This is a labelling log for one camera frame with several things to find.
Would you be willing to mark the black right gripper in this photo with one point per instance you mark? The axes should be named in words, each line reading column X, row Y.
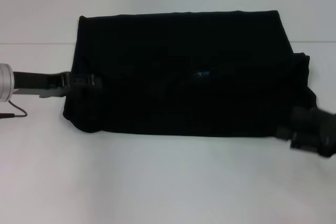
column 323, row 134

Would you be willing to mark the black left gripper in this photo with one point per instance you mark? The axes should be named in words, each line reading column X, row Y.
column 36, row 82

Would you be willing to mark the black shirt with FREE print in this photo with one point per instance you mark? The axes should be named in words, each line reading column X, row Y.
column 183, row 77

